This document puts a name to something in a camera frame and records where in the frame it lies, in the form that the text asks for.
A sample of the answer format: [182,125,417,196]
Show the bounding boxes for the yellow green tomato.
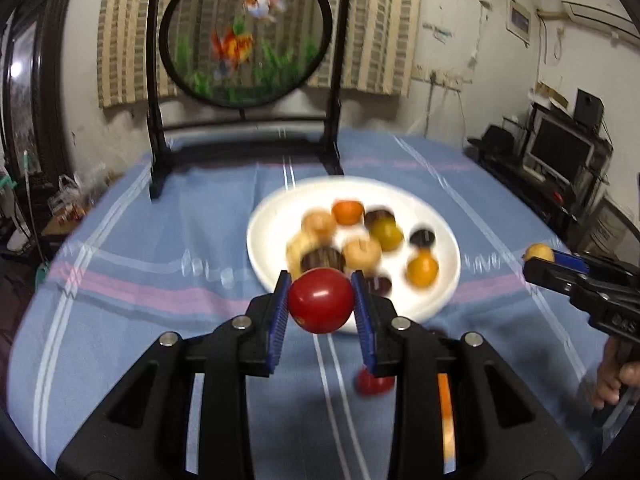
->
[369,218,404,252]

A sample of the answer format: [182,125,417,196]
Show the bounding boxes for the beige apple shaped fruit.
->
[342,237,382,274]

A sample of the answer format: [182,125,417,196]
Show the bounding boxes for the dark wooden framed mirror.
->
[1,0,70,182]

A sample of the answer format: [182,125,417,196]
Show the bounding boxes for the air conditioner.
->
[561,0,639,44]

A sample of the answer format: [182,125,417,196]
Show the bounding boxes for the orange yellow tomato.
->
[406,250,439,288]

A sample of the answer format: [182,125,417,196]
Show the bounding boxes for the blue striped tablecloth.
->
[6,132,606,479]

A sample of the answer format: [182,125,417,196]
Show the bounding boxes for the pale beige fruit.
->
[285,231,320,278]

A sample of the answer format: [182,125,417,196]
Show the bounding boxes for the black desk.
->
[463,125,605,249]

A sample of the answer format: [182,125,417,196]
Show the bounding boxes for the dark date on plate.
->
[363,207,395,229]

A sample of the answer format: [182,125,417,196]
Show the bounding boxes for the wall power socket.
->
[411,64,473,92]

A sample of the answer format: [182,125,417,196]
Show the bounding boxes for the dark wrinkled date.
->
[300,245,346,273]

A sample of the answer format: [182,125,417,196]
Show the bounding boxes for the tan round fruit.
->
[302,209,336,240]

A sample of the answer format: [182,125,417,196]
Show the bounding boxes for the checked beige curtain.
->
[96,0,421,110]

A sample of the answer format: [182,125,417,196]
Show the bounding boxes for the computer monitor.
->
[524,107,594,185]

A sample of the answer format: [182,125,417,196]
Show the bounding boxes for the small orange mandarin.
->
[331,200,364,226]

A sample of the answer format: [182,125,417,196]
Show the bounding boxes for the dark plum right side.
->
[409,228,436,250]

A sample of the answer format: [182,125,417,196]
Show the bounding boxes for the round goldfish screen ornament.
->
[145,0,349,200]

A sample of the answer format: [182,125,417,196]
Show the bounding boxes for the dark plum front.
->
[366,274,393,296]

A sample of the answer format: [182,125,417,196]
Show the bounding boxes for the red cherry tomato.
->
[288,268,355,335]
[355,367,395,396]

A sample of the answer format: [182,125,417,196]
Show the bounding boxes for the person right hand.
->
[592,336,639,410]

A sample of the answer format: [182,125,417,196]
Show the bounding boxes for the dark plum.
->
[409,228,436,250]
[366,274,393,296]

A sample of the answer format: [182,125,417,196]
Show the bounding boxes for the white oval plate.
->
[246,177,461,334]

